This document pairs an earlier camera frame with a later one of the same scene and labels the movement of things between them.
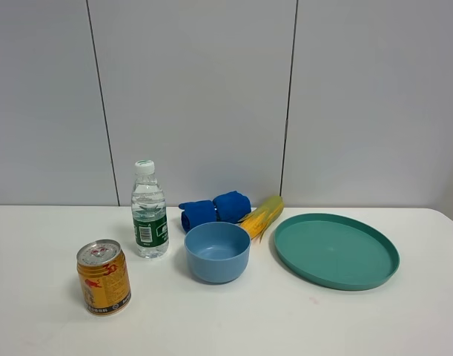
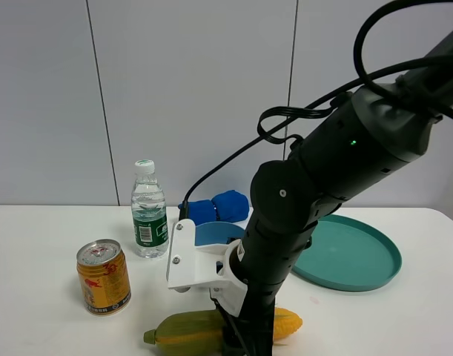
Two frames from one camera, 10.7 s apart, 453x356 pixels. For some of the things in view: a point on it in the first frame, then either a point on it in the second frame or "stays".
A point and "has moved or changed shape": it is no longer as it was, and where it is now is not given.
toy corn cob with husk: [259, 219] has moved or changed shape
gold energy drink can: [104, 276] stays
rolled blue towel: [228, 208] stays
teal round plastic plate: [338, 251] stays
